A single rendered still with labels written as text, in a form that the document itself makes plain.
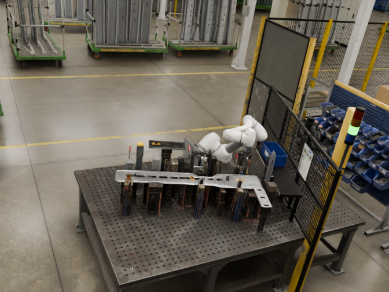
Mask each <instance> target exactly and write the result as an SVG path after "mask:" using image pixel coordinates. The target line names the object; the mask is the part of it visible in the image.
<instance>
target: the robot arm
mask: <svg viewBox="0 0 389 292"><path fill-rule="evenodd" d="M223 138H224V139H225V140H227V141H231V143H230V144H221V143H220V142H219V141H220V137H219V136H218V135H217V134H216V133H214V132H212V133H209V134H207V135H206V136H205V137H204V138H203V139H202V140H201V141H200V142H199V143H198V144H196V143H193V145H194V146H195V147H196V148H197V149H199V150H200V151H201V152H209V150H211V152H212V154H213V155H214V156H216V158H217V160H219V161H222V162H223V163H228V162H230V160H231V159H232V153H233V152H234V151H235V150H237V149H239V148H241V147H243V151H242V155H241V157H240V158H241V160H240V166H243V162H244V169H243V174H246V171H247V169H248V160H249V158H248V155H250V153H251V151H252V147H253V144H254V142H255V141H259V142H263V141H265V139H267V132H266V130H265V129H264V128H263V126H262V125H261V124H260V123H258V122H257V121H256V120H255V119H254V118H253V117H252V116H250V115H246V116H245V117H243V126H239V127H235V128H232V129H226V130H225V131H223Z"/></svg>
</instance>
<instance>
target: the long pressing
mask: <svg viewBox="0 0 389 292"><path fill-rule="evenodd" d="M135 173H136V174H137V176H145V177H137V176H136V177H135V176H134V174H135ZM127 174H131V175H133V176H134V177H131V178H132V179H133V183H149V182H160V183H163V184H180V185H198V183H199V180H194V181H191V180H190V179H180V177H186V178H190V176H194V178H201V177H203V178H204V182H203V183H204V185H207V186H216V187H220V188H236V186H237V183H238V181H236V179H243V180H244V181H245V182H243V183H242V185H241V187H242V189H254V188H263V187H262V184H261V183H260V181H259V178H258V177H257V176H253V175H241V174H216V175H214V176H212V177H206V176H197V175H195V174H193V173H179V172H166V171H142V170H117V171H116V173H115V181H117V182H124V179H125V178H126V179H127V176H126V175H127ZM148 176H156V178H152V177H148ZM226 176H229V181H226ZM159 177H167V178H159ZM170 177H178V178H170ZM208 178H211V179H213V180H208ZM217 179H221V180H222V181H218V180H217Z"/></svg>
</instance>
